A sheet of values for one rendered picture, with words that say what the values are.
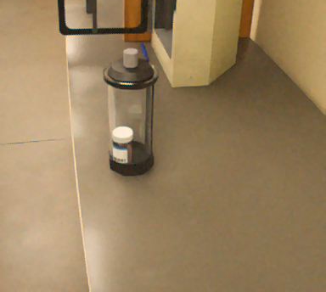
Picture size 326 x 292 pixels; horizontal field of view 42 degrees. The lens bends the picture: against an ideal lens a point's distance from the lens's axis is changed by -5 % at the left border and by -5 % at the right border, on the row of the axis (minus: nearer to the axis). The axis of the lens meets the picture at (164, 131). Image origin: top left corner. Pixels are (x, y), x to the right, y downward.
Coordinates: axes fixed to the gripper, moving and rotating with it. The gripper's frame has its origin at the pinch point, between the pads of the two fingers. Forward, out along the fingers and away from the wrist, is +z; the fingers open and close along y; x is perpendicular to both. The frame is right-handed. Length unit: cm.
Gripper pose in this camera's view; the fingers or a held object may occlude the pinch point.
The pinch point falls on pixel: (131, 23)
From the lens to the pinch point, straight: 83.7
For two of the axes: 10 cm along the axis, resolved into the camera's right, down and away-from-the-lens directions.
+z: -0.5, 8.3, 5.6
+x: 2.0, 5.5, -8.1
